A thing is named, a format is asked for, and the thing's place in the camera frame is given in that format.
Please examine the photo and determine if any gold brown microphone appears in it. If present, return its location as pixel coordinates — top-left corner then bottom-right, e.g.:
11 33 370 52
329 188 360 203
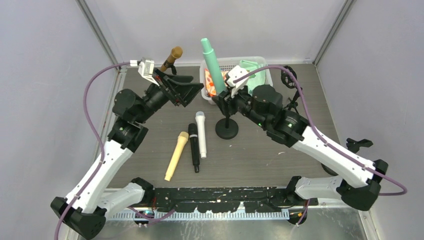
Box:
160 46 183 72

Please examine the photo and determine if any green microphone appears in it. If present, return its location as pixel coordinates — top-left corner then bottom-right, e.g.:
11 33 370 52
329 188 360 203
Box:
200 38 226 96

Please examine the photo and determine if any black round-base mic stand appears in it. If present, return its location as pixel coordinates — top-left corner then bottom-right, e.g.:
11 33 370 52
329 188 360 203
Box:
169 65 177 75

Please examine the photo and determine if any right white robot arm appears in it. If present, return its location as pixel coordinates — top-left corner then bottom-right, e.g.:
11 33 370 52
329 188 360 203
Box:
212 84 388 211

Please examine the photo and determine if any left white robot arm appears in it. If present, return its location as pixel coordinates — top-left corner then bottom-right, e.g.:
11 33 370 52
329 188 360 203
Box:
50 69 203 240

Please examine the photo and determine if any orange patterned cloth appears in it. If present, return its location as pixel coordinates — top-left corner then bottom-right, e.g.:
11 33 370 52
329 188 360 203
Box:
204 68 229 97

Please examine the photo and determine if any white microphone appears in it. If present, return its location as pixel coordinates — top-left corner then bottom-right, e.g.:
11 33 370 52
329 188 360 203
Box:
195 111 207 159

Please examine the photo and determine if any green patterned cloth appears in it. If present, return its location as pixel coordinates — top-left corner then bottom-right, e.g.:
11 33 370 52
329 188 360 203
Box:
239 60 266 91

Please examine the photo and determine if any black microphone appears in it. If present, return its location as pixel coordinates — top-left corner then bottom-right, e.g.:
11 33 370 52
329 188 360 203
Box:
188 123 200 173

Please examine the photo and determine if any white plastic basket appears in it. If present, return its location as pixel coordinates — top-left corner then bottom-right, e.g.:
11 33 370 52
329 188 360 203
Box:
199 56 273 105

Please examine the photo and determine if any cream yellow microphone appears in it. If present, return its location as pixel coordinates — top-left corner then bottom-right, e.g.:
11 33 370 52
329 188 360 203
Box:
164 131 189 182

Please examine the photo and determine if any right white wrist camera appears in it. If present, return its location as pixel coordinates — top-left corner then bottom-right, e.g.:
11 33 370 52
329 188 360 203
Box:
225 65 249 98

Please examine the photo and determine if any black tripod shock-mount stand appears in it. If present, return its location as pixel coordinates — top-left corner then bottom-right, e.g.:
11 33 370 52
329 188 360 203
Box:
280 65 300 114

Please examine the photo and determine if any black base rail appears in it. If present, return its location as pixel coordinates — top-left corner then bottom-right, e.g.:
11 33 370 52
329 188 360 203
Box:
145 186 299 215

